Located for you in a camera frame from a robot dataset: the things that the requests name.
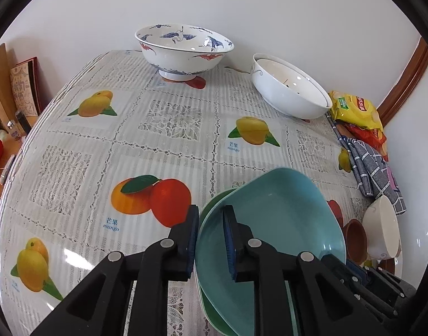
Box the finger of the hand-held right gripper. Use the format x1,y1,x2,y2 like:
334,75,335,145
321,255,400,323
370,268,418,300

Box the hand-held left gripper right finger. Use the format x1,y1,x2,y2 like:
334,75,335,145
223,205,391,336

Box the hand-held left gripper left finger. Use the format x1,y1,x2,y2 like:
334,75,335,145
30,204,200,336

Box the small brown bowl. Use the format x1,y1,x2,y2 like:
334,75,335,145
342,219,369,265

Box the white bowl with grey swirls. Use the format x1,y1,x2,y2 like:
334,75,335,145
362,195,402,260

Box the teal square plate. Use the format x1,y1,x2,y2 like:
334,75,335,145
195,167,347,336

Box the green square plate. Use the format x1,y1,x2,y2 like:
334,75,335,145
197,188,300,336

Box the grey checked cloth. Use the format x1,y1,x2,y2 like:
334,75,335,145
328,112,407,216

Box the red snack bag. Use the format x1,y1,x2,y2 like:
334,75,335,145
343,122,390,162

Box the large white bowl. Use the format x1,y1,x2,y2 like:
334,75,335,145
252,53,334,120

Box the yellow snack bag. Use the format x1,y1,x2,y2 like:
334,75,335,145
328,90,384,131

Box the white bowl with red print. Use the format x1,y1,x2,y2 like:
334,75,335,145
254,57,331,108

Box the blue crane pattern bowl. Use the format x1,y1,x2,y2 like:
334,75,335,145
135,24,235,83

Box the white tube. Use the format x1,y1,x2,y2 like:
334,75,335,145
0,154,16,184

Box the patterned book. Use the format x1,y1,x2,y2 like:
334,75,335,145
9,57,43,118

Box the light wooden chair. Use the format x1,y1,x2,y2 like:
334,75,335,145
0,43,39,197

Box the brown wooden door frame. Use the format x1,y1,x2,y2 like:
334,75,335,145
375,37,428,125

